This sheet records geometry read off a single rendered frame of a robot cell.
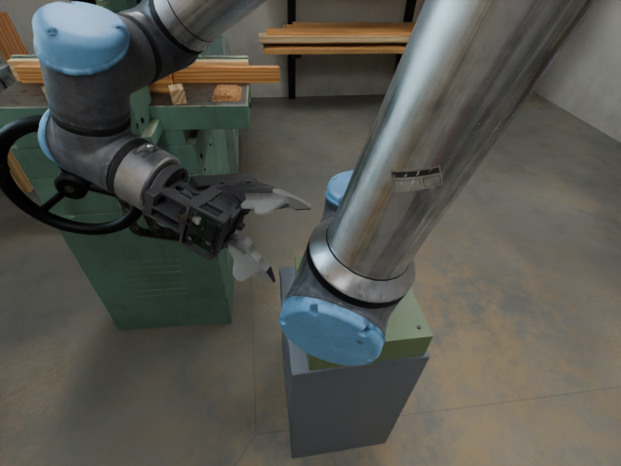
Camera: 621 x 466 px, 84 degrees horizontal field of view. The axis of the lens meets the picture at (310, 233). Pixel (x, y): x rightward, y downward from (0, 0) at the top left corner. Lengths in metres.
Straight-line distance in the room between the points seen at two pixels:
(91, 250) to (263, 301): 0.69
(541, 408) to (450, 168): 1.31
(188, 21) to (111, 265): 0.94
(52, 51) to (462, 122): 0.41
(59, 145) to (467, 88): 0.48
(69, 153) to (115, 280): 0.86
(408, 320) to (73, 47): 0.69
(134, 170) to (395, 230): 0.34
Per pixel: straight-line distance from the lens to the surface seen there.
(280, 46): 2.92
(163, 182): 0.50
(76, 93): 0.50
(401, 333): 0.75
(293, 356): 0.78
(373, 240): 0.38
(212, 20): 0.53
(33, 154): 1.12
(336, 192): 0.58
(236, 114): 0.91
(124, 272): 1.32
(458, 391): 1.47
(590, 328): 1.92
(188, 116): 0.93
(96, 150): 0.54
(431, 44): 0.31
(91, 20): 0.51
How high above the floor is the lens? 1.23
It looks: 42 degrees down
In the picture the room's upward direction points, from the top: 3 degrees clockwise
